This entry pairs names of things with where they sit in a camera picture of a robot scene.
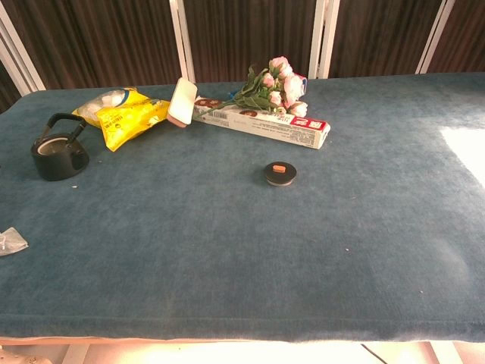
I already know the white tea bag with string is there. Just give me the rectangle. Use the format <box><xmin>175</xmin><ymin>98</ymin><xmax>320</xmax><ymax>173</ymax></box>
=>
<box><xmin>0</xmin><ymin>227</ymin><xmax>30</xmax><ymax>258</ymax></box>

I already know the black teapot lid orange knob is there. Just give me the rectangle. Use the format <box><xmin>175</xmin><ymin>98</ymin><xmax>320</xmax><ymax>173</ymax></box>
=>
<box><xmin>264</xmin><ymin>161</ymin><xmax>298</xmax><ymax>188</ymax></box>

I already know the yellow snack bag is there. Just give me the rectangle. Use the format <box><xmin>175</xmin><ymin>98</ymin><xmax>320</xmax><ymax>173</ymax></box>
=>
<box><xmin>71</xmin><ymin>86</ymin><xmax>171</xmax><ymax>152</ymax></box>

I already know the black cast iron teapot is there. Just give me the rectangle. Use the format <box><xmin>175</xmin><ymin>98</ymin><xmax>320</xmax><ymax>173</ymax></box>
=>
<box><xmin>30</xmin><ymin>112</ymin><xmax>91</xmax><ymax>182</ymax></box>

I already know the blue velvet table cloth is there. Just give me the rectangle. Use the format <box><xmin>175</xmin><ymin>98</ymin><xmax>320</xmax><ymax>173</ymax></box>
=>
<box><xmin>0</xmin><ymin>71</ymin><xmax>485</xmax><ymax>344</ymax></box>

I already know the white red toothpaste box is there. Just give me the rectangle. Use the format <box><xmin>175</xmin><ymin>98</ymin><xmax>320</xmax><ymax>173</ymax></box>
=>
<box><xmin>192</xmin><ymin>96</ymin><xmax>333</xmax><ymax>150</ymax></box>

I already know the white pink lidded box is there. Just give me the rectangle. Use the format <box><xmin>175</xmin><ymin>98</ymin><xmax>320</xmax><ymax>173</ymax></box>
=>
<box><xmin>167</xmin><ymin>77</ymin><xmax>199</xmax><ymax>130</ymax></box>

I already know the pink artificial flower bouquet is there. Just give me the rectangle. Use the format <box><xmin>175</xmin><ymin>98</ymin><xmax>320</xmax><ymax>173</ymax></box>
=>
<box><xmin>206</xmin><ymin>56</ymin><xmax>309</xmax><ymax>118</ymax></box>

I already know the dark brown curtain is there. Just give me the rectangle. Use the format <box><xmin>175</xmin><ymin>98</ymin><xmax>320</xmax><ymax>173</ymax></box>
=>
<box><xmin>0</xmin><ymin>0</ymin><xmax>485</xmax><ymax>115</ymax></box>

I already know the white screen frame post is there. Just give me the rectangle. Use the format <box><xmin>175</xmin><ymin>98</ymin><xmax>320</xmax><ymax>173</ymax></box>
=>
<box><xmin>415</xmin><ymin>0</ymin><xmax>457</xmax><ymax>75</ymax></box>
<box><xmin>168</xmin><ymin>0</ymin><xmax>196</xmax><ymax>83</ymax></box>
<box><xmin>308</xmin><ymin>0</ymin><xmax>341</xmax><ymax>80</ymax></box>
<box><xmin>0</xmin><ymin>5</ymin><xmax>47</xmax><ymax>94</ymax></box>

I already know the black cable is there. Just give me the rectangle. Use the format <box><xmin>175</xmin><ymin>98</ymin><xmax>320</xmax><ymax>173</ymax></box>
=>
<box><xmin>359</xmin><ymin>343</ymin><xmax>384</xmax><ymax>364</ymax></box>

